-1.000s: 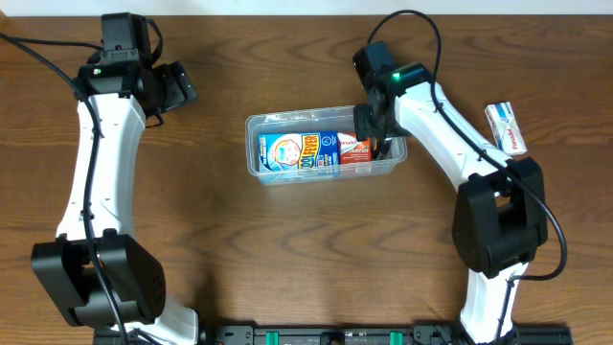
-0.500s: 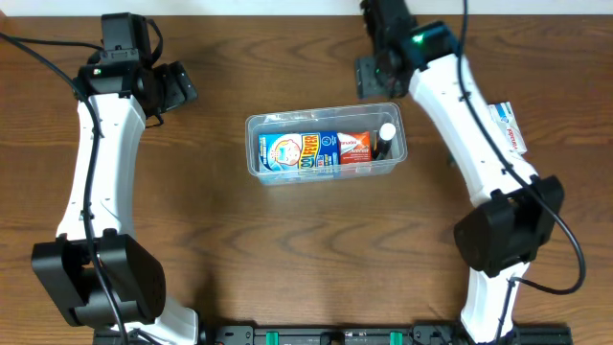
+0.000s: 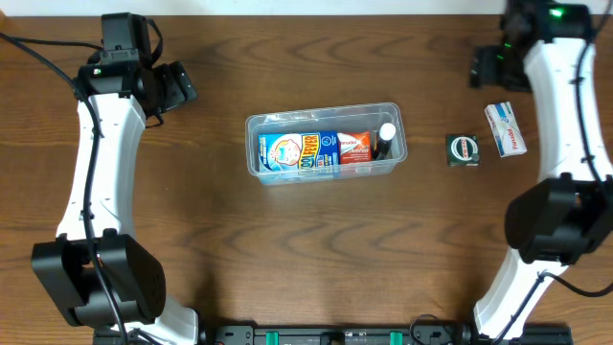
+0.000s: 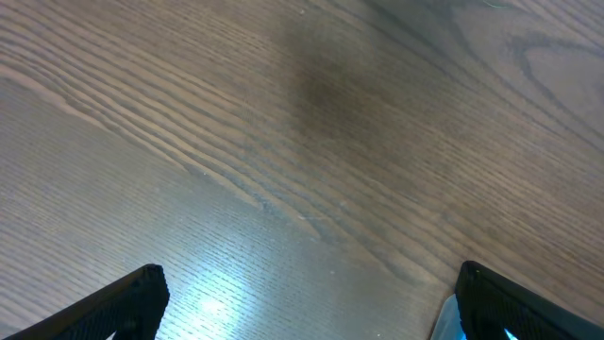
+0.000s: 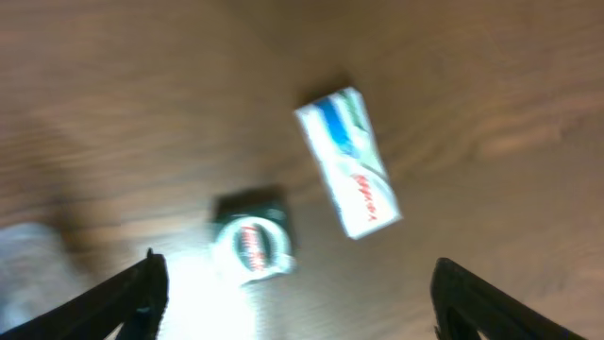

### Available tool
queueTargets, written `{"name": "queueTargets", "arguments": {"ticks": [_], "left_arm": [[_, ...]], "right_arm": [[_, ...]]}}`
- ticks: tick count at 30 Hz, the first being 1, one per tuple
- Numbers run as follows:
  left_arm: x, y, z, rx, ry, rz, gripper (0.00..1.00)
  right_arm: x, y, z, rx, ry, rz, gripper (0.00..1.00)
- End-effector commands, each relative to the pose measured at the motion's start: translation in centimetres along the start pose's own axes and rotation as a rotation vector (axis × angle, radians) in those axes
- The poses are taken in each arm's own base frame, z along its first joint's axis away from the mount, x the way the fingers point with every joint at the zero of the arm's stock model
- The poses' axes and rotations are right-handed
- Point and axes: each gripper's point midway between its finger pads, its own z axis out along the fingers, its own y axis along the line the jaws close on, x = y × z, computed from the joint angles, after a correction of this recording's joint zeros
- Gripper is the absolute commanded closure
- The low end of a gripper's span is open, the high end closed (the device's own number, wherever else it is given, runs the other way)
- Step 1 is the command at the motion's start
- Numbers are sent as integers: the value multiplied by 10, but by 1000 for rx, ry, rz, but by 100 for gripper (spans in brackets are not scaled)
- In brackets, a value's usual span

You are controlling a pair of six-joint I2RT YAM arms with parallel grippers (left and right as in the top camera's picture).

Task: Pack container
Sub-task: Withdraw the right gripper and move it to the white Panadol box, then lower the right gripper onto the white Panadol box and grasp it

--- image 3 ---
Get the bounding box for dark bottle with white cap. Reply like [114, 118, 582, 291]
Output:
[372, 123, 397, 161]

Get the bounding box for red Panadol box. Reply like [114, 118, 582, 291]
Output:
[337, 131, 372, 165]

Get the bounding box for blue Cool Fever box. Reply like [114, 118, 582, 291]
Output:
[258, 131, 340, 172]

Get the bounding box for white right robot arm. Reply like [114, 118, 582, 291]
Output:
[458, 0, 612, 344]

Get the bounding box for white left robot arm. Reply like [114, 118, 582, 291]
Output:
[32, 12, 199, 344]

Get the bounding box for clear plastic container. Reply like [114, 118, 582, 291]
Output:
[245, 103, 408, 185]

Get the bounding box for white Panadol box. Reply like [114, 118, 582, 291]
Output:
[485, 102, 527, 157]

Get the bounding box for green Zam-Buk ointment box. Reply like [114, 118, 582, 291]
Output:
[445, 134, 481, 167]

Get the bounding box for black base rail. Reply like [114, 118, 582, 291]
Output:
[205, 320, 574, 345]

